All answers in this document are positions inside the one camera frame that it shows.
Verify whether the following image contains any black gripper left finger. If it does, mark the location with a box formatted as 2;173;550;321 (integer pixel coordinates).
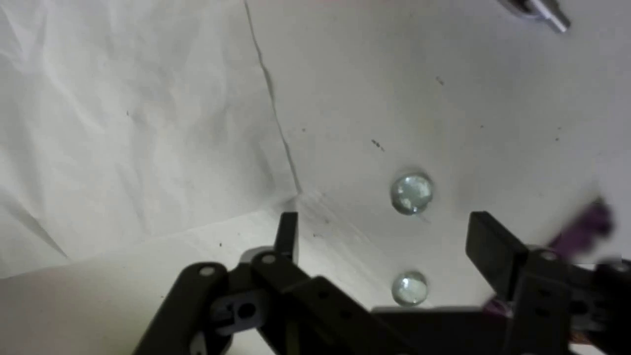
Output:
134;210;422;355

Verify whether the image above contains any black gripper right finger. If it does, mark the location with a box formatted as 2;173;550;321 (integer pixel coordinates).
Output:
465;208;631;355

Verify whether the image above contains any clear glass bead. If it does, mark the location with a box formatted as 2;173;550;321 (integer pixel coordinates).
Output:
390;267;430;307
390;171;436;216

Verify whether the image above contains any purple plastic clip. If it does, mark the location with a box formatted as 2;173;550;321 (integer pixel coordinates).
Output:
483;200;619;319

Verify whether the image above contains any crumpled white paper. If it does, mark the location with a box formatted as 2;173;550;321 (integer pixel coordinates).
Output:
0;0;306;279

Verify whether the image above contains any silver metal piece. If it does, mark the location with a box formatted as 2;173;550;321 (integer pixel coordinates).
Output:
497;0;572;35

